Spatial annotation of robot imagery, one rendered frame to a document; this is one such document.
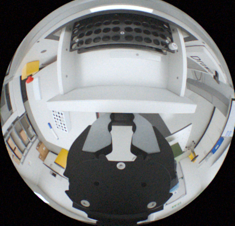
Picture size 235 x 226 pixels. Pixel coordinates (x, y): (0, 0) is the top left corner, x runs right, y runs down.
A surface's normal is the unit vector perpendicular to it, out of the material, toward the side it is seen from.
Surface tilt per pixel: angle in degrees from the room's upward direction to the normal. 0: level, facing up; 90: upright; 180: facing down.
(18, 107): 90
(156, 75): 0
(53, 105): 0
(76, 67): 0
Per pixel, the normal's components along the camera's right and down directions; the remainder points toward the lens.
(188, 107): -0.05, 0.47
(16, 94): 1.00, 0.02
